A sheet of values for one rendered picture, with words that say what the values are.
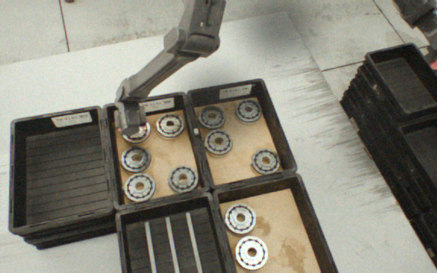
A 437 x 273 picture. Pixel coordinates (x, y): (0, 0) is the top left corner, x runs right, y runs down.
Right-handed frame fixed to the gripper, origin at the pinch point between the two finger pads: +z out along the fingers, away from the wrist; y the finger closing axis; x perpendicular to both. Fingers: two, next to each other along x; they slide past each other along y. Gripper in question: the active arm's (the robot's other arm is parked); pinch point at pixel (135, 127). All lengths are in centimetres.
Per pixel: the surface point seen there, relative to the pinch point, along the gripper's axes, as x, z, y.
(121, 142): -2.9, 3.6, -6.3
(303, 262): -57, 3, 45
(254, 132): -8.1, 6.3, 42.8
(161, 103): 7.3, -1.2, 10.9
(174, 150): -9.8, 4.2, 12.2
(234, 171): -22.3, 4.5, 31.3
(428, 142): -11, 58, 141
